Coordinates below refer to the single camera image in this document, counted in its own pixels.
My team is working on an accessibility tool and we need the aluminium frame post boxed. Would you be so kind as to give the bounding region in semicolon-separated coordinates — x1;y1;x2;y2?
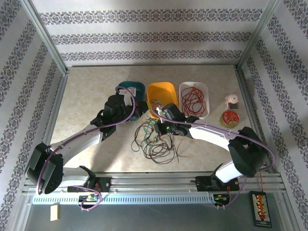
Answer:
21;0;69;75
237;0;282;72

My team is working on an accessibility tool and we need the pink tape dispenser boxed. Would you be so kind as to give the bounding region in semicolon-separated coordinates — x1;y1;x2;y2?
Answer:
225;94;239;110

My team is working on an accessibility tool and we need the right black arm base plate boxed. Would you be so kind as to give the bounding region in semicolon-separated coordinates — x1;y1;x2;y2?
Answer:
196;175;241;193

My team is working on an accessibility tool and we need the green wire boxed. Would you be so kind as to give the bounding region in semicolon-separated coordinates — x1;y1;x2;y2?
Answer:
151;100;162;121
141;117;161;145

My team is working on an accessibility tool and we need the aluminium front rail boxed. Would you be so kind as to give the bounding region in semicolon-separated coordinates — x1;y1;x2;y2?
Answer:
23;172;287;193

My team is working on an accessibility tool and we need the black wire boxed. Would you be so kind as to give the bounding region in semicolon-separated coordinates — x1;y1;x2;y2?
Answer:
144;141;174;165

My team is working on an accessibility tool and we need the black connector with green light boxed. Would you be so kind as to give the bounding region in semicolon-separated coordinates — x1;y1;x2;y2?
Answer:
213;193;231;203

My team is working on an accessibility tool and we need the grey metal sheet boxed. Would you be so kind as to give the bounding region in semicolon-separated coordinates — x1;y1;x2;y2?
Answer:
23;192;286;231

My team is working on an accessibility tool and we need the black board with orange buttons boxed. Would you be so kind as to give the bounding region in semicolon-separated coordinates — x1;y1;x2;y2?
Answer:
249;191;273;227

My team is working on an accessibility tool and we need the dark teal plastic bin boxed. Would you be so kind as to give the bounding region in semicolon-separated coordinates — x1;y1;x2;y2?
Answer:
117;81;147;121

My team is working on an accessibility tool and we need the aluminium side rail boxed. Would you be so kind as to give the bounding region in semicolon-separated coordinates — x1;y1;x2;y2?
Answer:
33;72;69;175
234;67;275;174

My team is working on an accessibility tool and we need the yellow green terminal connector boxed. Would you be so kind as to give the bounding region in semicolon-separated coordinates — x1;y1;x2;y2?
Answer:
78;194;99;203

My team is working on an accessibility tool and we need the white plastic bin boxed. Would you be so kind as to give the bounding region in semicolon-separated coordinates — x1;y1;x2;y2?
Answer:
179;81;210;120

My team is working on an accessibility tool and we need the cream wooden block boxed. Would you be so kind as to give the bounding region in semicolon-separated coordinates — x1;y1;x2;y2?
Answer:
50;205;60;221

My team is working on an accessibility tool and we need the white slotted cable duct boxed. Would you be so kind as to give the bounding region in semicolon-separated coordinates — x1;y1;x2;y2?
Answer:
32;193;216;205

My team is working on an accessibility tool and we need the aluminium back rail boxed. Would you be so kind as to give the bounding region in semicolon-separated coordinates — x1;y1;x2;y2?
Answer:
67;64;238;68

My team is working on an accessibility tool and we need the orange plastic bin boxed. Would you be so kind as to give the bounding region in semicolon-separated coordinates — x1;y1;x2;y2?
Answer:
146;81;179;118

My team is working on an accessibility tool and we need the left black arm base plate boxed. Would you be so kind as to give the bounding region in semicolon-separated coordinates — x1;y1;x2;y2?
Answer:
67;176;113;193

